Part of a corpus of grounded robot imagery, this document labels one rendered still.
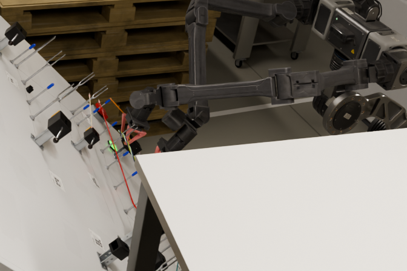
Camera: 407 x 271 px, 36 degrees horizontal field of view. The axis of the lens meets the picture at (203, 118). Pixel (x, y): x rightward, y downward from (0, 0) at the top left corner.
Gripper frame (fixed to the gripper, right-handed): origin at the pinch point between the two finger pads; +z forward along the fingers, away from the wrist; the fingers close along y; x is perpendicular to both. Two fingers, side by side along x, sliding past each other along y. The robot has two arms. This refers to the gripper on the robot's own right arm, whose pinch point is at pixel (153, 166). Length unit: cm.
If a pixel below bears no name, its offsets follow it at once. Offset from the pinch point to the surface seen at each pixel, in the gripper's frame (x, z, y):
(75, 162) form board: -44, -1, 34
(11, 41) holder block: -73, -13, 16
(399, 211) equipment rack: -49, -57, 116
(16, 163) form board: -71, -6, 61
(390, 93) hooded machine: 206, -92, -141
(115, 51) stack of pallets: 32, 8, -148
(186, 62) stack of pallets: 76, -13, -155
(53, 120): -62, -11, 43
